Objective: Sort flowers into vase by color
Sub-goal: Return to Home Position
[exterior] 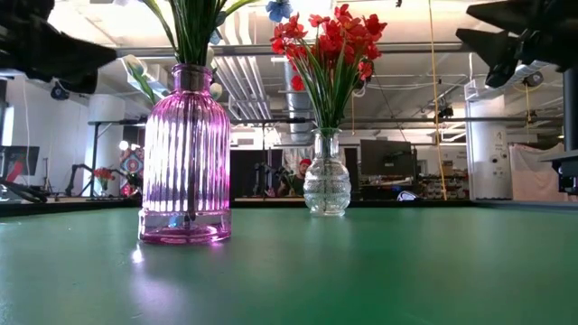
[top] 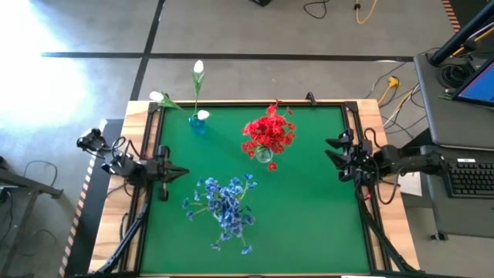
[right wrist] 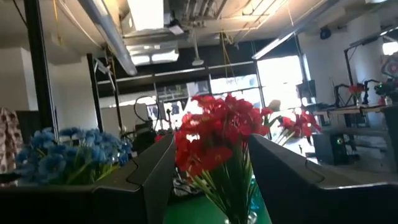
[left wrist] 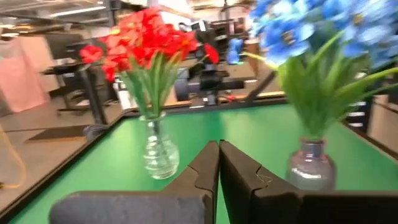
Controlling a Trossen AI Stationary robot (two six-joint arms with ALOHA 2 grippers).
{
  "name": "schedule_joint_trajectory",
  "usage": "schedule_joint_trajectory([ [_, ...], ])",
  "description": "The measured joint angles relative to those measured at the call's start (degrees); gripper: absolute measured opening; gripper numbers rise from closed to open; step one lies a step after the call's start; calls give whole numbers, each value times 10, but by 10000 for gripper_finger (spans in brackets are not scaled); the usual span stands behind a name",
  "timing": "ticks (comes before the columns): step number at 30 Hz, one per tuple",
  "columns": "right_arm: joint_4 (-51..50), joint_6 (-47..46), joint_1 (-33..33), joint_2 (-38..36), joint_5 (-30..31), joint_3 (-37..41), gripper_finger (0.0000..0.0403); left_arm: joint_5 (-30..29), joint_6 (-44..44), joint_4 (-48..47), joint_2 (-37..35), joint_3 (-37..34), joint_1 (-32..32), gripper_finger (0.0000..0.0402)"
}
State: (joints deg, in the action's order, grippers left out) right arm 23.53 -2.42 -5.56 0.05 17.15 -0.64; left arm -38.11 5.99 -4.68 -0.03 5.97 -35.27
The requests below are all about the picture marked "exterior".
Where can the black computer monitor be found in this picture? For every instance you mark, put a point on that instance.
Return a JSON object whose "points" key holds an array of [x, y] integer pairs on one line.
{"points": [[388, 158]]}

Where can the black table frame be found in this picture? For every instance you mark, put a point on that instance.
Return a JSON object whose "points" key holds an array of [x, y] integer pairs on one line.
{"points": [[68, 205]]}

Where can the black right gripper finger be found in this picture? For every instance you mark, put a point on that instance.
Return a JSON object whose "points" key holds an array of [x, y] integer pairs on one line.
{"points": [[510, 11], [501, 54]]}

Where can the silver ventilation duct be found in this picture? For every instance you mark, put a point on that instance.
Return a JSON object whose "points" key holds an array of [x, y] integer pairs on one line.
{"points": [[293, 113]]}

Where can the clear textured glass vase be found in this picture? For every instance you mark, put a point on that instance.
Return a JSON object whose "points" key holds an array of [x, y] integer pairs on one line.
{"points": [[327, 185]]}

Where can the pink ribbed glass vase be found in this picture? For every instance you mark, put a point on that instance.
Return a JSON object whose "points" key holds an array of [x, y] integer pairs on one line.
{"points": [[185, 158]]}

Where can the black background robot arm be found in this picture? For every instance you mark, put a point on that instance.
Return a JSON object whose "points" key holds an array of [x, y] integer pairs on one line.
{"points": [[81, 167]]}

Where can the white round column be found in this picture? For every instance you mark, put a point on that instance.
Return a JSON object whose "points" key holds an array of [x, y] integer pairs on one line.
{"points": [[490, 158]]}

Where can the black hanging camera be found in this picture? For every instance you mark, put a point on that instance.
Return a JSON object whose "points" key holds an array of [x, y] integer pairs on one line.
{"points": [[445, 111]]}

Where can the green table mat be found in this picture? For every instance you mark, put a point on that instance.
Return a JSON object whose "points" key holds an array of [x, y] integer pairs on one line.
{"points": [[316, 280]]}

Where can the round white lamp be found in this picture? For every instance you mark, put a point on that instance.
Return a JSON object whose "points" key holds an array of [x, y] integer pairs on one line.
{"points": [[123, 145]]}

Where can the black ceiling spotlight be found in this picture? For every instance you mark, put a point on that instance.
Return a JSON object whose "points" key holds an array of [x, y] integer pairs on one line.
{"points": [[60, 91], [534, 79]]}

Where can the pink cloth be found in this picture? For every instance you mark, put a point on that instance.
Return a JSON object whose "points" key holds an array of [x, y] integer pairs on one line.
{"points": [[535, 180]]}

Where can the dark wall screen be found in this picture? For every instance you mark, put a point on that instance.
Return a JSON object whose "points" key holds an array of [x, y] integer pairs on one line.
{"points": [[25, 155]]}

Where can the red cap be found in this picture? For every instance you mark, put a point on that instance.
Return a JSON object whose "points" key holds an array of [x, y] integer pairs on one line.
{"points": [[305, 161]]}

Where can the small background red bouquet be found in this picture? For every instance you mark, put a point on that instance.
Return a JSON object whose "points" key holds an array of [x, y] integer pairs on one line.
{"points": [[104, 173]]}

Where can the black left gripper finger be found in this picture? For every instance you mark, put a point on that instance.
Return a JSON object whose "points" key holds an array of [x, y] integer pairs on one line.
{"points": [[81, 67], [77, 45]]}

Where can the person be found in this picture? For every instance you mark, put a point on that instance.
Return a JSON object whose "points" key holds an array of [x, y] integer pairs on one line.
{"points": [[300, 181]]}

